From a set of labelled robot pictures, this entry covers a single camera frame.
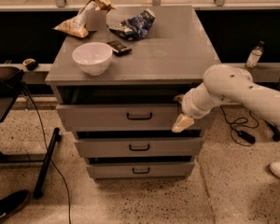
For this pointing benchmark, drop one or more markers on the black bag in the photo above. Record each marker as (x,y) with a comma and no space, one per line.
(10,78)

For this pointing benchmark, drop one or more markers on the grey drawer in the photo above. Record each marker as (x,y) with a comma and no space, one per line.
(140,170)
(103,118)
(138,147)

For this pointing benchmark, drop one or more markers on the dark snack bar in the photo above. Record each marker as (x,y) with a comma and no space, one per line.
(118,48)

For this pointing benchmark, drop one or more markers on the small yellow black device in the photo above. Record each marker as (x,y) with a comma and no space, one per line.
(30,64)

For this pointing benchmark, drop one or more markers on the clear plastic bottle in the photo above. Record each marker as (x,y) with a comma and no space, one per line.
(255,55)

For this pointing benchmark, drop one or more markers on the grey bottom drawer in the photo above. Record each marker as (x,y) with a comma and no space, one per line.
(140,170)

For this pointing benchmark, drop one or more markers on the tan chip bag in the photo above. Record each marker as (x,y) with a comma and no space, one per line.
(76,26)

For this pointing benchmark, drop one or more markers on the black stand foot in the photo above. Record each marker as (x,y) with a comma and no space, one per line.
(276,132)

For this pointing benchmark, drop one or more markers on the white bowl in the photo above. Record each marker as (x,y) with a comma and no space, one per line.
(93,58)

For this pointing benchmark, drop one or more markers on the grey top drawer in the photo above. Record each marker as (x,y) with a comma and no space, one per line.
(103,118)

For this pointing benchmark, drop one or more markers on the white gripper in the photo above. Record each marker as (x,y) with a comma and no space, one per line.
(188,106)

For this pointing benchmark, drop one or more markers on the blue chip bag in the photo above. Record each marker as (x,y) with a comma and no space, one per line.
(136,27)

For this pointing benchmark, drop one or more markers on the grey drawer cabinet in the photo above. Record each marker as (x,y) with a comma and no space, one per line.
(169,61)

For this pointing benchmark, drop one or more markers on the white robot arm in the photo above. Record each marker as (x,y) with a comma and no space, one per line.
(223,84)

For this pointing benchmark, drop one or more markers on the black shoe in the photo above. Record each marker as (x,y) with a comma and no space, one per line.
(14,202)

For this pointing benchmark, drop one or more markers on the grey middle drawer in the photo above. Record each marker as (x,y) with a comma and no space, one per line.
(138,147)

